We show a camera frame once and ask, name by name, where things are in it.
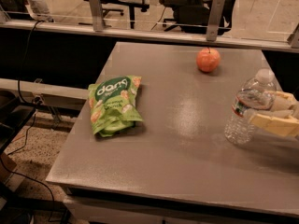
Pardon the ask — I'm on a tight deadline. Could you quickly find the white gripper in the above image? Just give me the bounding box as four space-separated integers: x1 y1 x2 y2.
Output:
249 91 299 137

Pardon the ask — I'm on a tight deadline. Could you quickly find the clear plastic water bottle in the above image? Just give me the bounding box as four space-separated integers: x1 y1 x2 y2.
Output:
224 68 277 145

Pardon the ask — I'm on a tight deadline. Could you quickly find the red apple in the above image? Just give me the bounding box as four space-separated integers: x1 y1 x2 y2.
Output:
196 48 221 73

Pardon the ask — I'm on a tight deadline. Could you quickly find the black office chair right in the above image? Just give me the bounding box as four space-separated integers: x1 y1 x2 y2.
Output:
160 0 235 35

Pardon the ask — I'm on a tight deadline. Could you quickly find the green snack bag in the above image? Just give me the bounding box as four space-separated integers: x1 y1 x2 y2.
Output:
88 76 143 137

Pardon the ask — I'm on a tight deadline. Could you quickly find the person in background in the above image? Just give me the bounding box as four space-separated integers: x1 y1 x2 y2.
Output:
0 0 54 22

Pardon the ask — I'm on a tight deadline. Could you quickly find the right metal barrier bracket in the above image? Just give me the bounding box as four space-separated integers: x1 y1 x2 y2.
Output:
206 0 225 42

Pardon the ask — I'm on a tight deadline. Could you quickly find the metal barrier bracket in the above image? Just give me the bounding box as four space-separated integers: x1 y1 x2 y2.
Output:
88 0 106 32
206 0 225 42

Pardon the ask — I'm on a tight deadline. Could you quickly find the left metal barrier bracket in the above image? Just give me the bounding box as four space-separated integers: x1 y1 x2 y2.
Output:
88 0 106 32

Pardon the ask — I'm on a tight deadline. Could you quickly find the metal rail shelf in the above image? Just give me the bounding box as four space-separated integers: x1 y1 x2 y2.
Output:
0 78 89 100

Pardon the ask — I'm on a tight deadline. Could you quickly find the black cable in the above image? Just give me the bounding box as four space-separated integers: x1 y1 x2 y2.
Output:
0 19 56 224

